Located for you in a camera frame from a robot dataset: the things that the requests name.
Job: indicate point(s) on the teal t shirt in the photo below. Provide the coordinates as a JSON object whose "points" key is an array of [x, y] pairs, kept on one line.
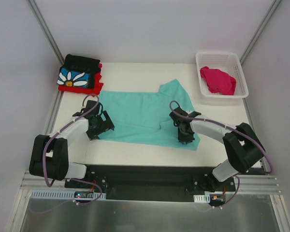
{"points": [[143, 117]]}

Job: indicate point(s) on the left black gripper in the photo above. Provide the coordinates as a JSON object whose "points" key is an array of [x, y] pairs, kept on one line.
{"points": [[102, 128]]}

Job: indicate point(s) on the magenta t shirt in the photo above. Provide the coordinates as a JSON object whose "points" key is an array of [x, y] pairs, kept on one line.
{"points": [[218, 81]]}

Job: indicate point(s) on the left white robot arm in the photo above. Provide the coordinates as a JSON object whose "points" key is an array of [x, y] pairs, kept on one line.
{"points": [[50, 157]]}

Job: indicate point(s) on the white plastic basket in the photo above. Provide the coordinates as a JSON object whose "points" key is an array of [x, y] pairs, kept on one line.
{"points": [[226, 62]]}

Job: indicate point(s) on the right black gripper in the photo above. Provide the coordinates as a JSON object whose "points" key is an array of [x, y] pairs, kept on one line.
{"points": [[185, 136]]}

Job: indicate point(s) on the right aluminium frame post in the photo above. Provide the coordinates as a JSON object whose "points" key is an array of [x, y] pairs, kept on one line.
{"points": [[260, 29]]}

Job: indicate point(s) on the left aluminium frame post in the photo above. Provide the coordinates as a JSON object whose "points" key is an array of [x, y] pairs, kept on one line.
{"points": [[43, 24]]}

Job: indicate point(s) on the right white cable duct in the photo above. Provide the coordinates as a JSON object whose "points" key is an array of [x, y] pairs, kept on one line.
{"points": [[201, 198]]}

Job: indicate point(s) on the left white cable duct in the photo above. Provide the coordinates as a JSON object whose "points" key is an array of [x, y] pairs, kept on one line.
{"points": [[67, 195]]}

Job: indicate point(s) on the red folded t shirt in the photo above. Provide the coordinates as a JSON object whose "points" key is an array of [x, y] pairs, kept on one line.
{"points": [[89, 89]]}

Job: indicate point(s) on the pink folded t shirt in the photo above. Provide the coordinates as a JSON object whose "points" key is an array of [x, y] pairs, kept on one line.
{"points": [[100, 66]]}

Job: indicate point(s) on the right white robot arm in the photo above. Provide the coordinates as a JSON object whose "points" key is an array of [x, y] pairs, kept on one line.
{"points": [[242, 146]]}

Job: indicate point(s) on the white cable duct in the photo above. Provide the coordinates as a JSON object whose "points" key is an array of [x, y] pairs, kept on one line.
{"points": [[67, 195], [201, 198]]}

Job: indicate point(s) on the aluminium frame post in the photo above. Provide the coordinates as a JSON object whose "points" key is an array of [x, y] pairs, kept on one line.
{"points": [[43, 24], [260, 29]]}

